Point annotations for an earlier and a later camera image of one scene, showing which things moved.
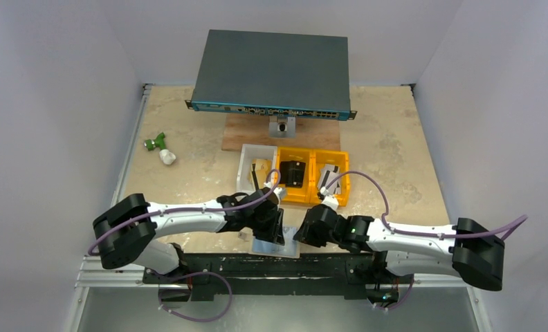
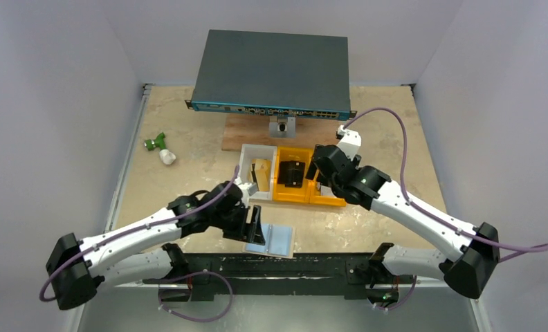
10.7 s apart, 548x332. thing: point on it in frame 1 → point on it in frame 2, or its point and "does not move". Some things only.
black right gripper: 306,229 → 320,162
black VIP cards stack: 292,173 does not move
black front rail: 351,274 does not move
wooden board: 248,128 does not move
